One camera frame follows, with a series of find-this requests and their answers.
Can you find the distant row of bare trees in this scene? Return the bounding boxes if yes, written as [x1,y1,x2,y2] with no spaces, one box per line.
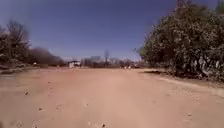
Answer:
[80,49,145,70]

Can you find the reddish dirt road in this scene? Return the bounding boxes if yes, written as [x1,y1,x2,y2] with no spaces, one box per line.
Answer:
[0,67,224,128]

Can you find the white building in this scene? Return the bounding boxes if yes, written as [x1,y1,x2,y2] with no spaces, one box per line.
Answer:
[67,60,82,69]

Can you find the green bushy trees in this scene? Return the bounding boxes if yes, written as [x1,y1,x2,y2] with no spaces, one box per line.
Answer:
[137,0,224,82]

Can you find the bare trees and brush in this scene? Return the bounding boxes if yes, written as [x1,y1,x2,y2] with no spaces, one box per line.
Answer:
[0,20,66,70]

